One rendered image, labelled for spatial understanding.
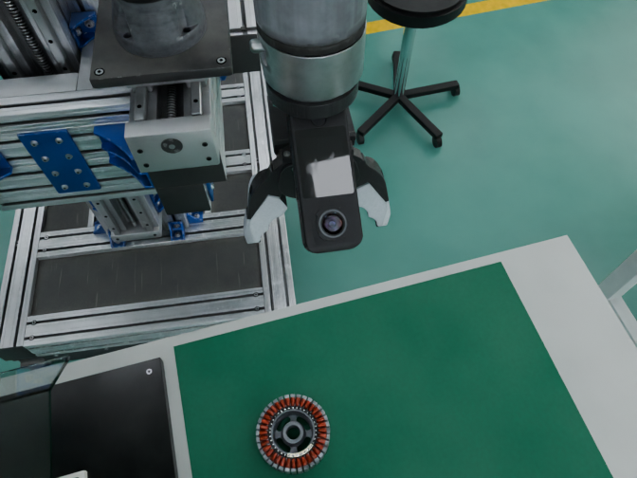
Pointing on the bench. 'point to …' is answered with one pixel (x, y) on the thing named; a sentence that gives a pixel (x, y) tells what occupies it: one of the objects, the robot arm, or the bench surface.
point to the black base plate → (114, 424)
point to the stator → (315, 416)
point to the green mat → (393, 388)
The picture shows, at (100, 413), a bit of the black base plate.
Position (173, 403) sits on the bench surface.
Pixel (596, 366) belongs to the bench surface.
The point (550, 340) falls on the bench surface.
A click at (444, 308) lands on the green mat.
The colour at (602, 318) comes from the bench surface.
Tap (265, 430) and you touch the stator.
